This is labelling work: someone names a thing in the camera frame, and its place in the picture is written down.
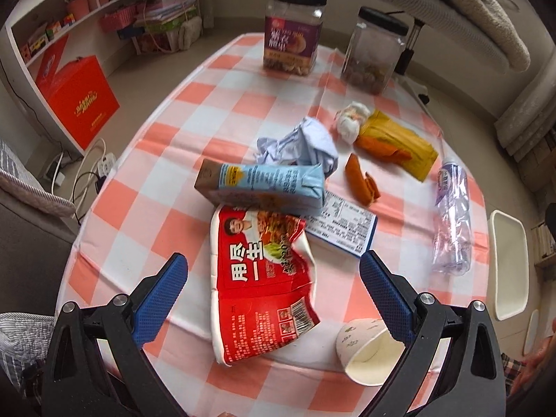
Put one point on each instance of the clear jar black lid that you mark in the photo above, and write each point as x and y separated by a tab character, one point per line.
373	56

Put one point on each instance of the white power strip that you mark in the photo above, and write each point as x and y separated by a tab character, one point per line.
105	164

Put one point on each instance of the red gift box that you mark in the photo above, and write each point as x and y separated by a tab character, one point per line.
78	100

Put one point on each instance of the patterned beige curtain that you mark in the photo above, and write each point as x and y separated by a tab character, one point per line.
530	121

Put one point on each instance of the orange white checkered tablecloth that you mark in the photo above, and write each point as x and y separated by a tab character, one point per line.
143	208

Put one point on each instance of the pink basket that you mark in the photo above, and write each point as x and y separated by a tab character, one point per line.
121	19

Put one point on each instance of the person's plaid clothing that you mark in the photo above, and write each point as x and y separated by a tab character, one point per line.
514	367

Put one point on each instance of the stack of books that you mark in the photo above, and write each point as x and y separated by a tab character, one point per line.
545	243

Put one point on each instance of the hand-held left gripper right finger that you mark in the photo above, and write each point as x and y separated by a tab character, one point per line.
386	291

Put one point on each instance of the grey striped cloth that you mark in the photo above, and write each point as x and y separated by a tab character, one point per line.
21	343

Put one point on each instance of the stack of papers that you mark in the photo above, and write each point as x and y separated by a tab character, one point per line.
171	6

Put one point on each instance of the pale blue paper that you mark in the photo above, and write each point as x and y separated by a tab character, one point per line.
304	143

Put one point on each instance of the white plastic bin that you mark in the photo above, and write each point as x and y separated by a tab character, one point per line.
508	265

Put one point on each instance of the clear plastic bottle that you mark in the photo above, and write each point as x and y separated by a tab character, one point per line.
454	208

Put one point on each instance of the pink cup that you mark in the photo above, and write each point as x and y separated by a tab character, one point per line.
78	6

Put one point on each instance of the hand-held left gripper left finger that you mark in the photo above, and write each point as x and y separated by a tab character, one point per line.
160	299

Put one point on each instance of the white paper cup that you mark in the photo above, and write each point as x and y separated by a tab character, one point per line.
369	360

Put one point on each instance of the pale oval board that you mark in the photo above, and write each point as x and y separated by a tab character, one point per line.
531	334

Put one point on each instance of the grey office chair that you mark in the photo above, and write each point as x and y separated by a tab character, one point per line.
417	4

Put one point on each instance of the blue milk carton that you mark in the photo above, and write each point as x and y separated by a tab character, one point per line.
265	182

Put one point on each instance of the white box blue edge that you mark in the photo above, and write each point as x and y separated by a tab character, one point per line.
343	226

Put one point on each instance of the grey striped pillow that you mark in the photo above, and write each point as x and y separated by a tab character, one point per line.
30	186

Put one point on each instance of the purple label nut jar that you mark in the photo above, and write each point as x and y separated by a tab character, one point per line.
291	34

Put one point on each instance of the white tissue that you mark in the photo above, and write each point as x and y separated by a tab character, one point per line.
349	119

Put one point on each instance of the white bookshelf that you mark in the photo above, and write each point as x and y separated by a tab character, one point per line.
26	78

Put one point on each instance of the yellow snack packet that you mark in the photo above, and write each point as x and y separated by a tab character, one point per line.
415	147

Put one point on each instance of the cream fluffy blanket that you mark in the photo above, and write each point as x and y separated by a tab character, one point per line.
478	13

